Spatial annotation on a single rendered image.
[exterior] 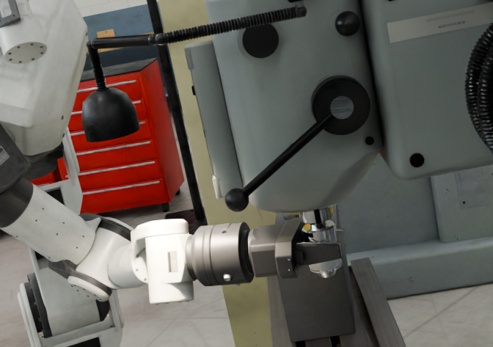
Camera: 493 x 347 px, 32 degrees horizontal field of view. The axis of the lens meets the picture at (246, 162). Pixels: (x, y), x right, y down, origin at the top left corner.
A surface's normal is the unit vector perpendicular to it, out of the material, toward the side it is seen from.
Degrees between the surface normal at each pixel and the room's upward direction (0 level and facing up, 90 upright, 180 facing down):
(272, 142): 90
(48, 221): 89
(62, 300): 81
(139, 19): 90
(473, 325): 0
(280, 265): 90
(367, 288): 0
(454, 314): 0
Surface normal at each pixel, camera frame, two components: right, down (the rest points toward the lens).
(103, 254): 0.04, -0.37
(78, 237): 0.68, 0.03
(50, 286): 0.29, 0.04
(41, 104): 0.81, -0.08
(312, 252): -0.22, 0.29
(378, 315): -0.19, -0.95
